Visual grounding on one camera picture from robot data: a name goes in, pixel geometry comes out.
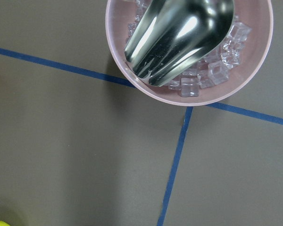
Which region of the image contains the metal scoop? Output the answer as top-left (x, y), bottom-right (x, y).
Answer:
top-left (125, 0), bottom-right (234, 87)

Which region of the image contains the pink bowl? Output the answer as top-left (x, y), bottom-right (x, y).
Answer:
top-left (105, 0), bottom-right (274, 106)

